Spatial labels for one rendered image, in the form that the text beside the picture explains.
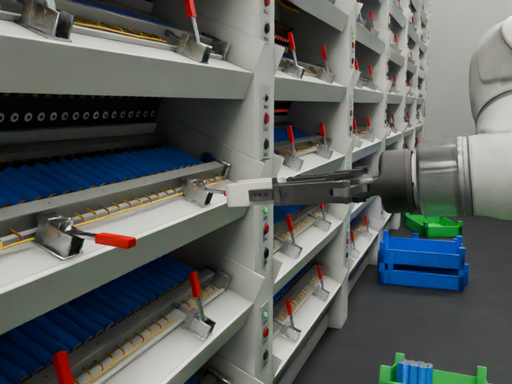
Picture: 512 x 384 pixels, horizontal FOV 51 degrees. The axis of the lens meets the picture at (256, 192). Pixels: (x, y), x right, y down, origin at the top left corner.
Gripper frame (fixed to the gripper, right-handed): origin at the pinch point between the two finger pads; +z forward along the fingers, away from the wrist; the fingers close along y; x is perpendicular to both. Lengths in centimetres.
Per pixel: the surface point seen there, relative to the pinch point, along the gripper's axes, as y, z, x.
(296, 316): 53, 15, -38
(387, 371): 32, -9, -40
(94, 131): -3.0, 21.8, 10.5
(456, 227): 220, -16, -53
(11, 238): -30.0, 11.0, 1.2
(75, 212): -21.5, 11.1, 2.0
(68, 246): -27.6, 6.9, -0.2
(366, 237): 139, 14, -38
